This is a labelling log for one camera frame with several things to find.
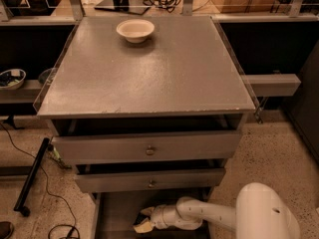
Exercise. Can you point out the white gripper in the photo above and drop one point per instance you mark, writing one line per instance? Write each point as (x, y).
(159, 217)

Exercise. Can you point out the dark blue rxbar wrapper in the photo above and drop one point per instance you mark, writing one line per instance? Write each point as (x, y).
(141, 218)

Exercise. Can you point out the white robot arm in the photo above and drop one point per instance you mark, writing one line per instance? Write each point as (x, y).
(259, 213)

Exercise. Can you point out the grey bottom drawer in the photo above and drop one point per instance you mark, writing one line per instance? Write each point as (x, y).
(118, 212)

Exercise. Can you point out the grey drawer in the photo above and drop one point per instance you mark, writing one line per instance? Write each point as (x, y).
(150, 180)
(118, 212)
(120, 148)

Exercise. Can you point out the grey middle drawer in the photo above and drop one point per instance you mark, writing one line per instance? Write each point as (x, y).
(150, 180)

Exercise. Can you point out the grey top drawer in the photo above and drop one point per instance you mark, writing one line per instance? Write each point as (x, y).
(120, 148)

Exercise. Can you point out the grey drawer cabinet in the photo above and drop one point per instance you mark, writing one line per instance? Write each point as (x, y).
(183, 78)

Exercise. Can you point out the black bar on floor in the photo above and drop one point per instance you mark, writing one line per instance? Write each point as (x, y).
(20, 203)

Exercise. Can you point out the dark shoe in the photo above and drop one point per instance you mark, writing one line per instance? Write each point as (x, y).
(6, 229)

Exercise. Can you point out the white paper bowl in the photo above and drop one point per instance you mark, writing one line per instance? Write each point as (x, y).
(135, 30)

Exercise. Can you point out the white bowl with items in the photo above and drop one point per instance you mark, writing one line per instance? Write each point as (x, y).
(12, 79)

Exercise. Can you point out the black monitor stand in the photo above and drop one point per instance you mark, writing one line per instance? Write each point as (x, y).
(134, 7)

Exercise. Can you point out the grey bench rail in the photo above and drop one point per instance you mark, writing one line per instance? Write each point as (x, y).
(274, 85)

